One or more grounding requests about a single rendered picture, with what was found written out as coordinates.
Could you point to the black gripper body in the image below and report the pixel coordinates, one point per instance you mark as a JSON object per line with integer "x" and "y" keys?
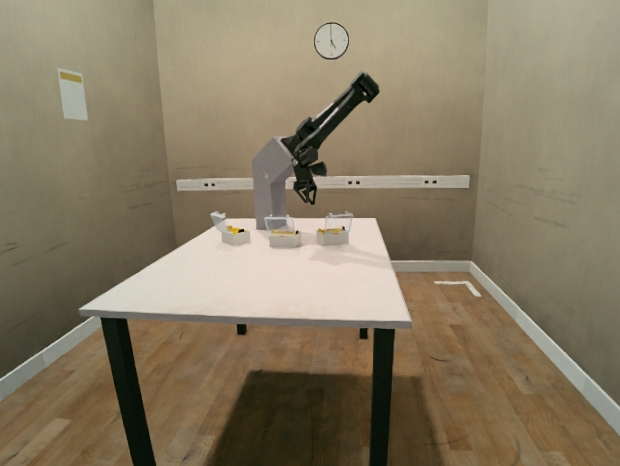
{"x": 302, "y": 181}

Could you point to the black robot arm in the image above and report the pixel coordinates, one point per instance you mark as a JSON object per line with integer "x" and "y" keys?
{"x": 315, "y": 130}

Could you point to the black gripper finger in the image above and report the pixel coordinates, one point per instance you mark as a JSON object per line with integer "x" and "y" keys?
{"x": 307, "y": 186}
{"x": 314, "y": 194}

